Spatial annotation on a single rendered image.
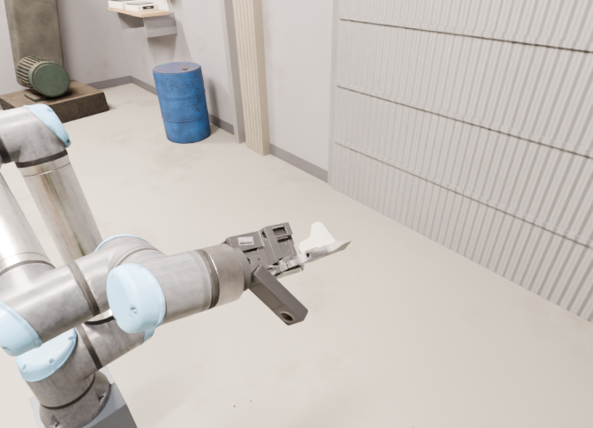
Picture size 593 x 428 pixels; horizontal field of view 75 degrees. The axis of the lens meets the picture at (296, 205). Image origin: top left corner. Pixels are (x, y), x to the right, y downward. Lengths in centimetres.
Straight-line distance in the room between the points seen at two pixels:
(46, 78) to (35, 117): 451
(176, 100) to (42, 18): 252
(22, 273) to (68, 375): 65
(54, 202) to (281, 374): 136
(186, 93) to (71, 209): 324
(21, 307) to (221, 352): 163
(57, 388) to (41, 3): 546
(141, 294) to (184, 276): 6
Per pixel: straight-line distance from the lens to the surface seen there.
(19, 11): 623
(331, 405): 199
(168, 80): 426
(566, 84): 227
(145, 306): 53
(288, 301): 64
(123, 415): 144
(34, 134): 110
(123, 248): 64
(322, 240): 66
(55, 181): 112
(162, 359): 224
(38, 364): 125
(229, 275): 57
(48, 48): 633
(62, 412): 138
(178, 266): 55
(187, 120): 435
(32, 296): 64
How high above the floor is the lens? 173
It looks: 33 degrees down
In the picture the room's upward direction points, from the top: 1 degrees counter-clockwise
